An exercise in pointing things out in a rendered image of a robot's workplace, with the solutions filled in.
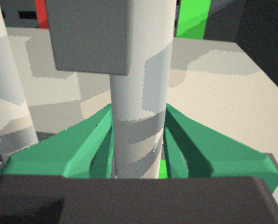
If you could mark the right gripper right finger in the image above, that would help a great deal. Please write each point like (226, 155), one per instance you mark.
(210, 153)

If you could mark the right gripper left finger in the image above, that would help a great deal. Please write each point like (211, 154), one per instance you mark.
(70, 151)

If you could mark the beige wall panel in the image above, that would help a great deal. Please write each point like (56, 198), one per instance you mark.
(214, 83)

